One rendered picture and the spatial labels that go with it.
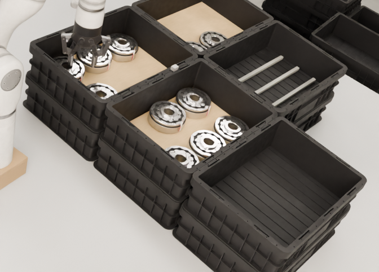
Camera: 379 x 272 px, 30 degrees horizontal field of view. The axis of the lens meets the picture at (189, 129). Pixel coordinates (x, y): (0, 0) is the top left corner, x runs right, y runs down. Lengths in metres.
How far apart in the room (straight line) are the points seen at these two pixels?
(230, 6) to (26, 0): 1.04
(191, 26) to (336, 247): 0.88
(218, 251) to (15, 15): 0.74
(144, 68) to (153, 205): 0.48
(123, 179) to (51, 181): 0.19
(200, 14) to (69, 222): 0.96
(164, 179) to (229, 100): 0.38
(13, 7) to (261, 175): 0.79
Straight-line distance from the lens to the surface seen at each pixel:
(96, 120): 1.88
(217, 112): 2.06
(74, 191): 1.90
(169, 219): 1.84
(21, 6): 1.60
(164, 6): 2.36
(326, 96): 2.31
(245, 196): 1.85
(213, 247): 1.78
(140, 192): 1.87
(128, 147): 1.83
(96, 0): 1.86
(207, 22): 2.43
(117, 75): 2.09
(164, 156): 1.73
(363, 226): 2.13
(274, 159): 1.99
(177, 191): 1.77
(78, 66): 2.04
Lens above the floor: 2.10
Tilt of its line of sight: 40 degrees down
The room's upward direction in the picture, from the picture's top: 19 degrees clockwise
